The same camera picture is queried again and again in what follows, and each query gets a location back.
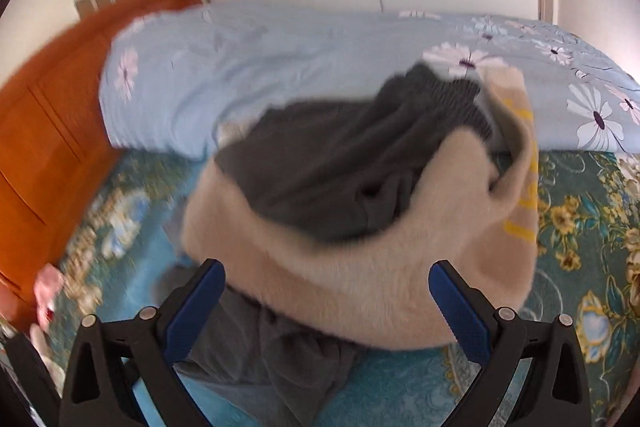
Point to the orange wooden headboard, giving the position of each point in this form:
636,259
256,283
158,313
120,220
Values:
50,132

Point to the teal floral bed sheet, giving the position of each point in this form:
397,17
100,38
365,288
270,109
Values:
575,217

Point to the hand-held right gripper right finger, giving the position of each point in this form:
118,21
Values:
457,314

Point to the light blue floral quilt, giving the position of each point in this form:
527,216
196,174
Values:
300,57

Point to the light grey garment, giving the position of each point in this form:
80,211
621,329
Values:
290,357

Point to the pink cloth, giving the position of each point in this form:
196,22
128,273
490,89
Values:
49,289

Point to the dark grey garment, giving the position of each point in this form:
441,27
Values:
325,167

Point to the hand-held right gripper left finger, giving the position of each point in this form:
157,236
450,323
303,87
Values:
195,312

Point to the beige fuzzy garment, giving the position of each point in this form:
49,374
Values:
400,277

